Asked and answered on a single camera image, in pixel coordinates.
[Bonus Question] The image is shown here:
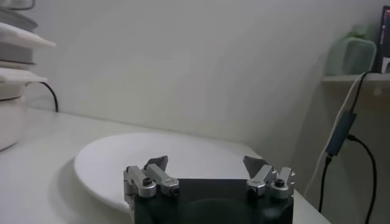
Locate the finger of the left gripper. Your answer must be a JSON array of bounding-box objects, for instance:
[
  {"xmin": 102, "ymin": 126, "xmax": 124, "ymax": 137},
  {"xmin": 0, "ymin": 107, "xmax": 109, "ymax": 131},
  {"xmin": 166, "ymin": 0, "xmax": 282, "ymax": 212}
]
[
  {"xmin": 242, "ymin": 155, "xmax": 297, "ymax": 200},
  {"xmin": 122, "ymin": 155, "xmax": 180, "ymax": 203}
]

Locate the pale green appliance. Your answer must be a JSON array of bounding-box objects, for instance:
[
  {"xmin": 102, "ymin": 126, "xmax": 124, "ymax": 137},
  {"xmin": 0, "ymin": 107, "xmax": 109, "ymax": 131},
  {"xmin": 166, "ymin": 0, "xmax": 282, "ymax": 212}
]
[{"xmin": 324, "ymin": 24, "xmax": 378, "ymax": 77}]

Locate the white side shelf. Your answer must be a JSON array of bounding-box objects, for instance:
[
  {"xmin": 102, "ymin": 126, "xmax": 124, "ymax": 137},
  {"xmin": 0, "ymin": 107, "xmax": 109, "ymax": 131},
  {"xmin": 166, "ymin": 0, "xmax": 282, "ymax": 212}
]
[{"xmin": 321, "ymin": 72, "xmax": 390, "ymax": 83}]

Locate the white hanging cable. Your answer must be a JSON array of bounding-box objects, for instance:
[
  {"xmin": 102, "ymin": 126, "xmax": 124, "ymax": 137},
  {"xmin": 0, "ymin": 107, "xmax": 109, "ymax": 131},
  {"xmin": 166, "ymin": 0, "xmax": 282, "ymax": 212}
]
[{"xmin": 303, "ymin": 77, "xmax": 363, "ymax": 198}]

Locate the dark monitor screen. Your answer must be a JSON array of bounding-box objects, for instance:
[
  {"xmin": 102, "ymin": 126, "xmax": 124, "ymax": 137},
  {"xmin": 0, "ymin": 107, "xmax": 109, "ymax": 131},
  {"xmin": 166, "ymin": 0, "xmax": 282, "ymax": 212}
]
[{"xmin": 373, "ymin": 5, "xmax": 390, "ymax": 74}]

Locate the black cooker power cord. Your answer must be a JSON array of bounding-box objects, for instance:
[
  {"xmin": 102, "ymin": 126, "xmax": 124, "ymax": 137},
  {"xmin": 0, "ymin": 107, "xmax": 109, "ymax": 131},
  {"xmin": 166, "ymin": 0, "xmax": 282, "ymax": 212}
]
[{"xmin": 39, "ymin": 81, "xmax": 59, "ymax": 113}]

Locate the white round plate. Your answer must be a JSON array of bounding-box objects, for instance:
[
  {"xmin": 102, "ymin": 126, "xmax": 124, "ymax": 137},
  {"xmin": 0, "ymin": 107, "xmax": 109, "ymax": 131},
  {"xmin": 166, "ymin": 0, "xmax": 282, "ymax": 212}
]
[{"xmin": 74, "ymin": 132, "xmax": 263, "ymax": 214}]

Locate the white electric cooker base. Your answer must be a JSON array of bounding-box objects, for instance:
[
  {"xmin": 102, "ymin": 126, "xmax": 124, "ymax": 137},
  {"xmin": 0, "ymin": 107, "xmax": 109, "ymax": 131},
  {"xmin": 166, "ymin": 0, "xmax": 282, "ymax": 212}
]
[{"xmin": 0, "ymin": 62, "xmax": 49, "ymax": 152}]

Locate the black inline adapter cable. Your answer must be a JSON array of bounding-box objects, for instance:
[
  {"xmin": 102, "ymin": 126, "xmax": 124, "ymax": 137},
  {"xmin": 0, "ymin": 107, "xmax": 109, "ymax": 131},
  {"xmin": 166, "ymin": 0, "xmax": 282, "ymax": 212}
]
[{"xmin": 318, "ymin": 71, "xmax": 378, "ymax": 224}]

